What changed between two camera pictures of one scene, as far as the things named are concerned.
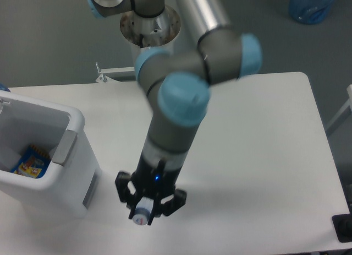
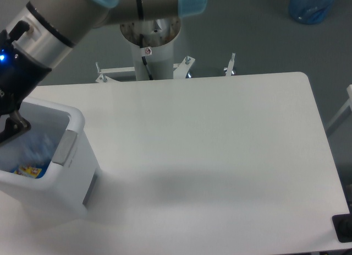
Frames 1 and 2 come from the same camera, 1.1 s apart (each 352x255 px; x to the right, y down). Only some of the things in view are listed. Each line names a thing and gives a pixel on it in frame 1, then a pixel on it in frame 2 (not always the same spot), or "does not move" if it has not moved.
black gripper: [153, 180] to [19, 72]
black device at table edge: [342, 226] does not move
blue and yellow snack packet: [33, 163] does not move
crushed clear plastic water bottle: [143, 207] to [36, 147]
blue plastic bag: [311, 6] does not move
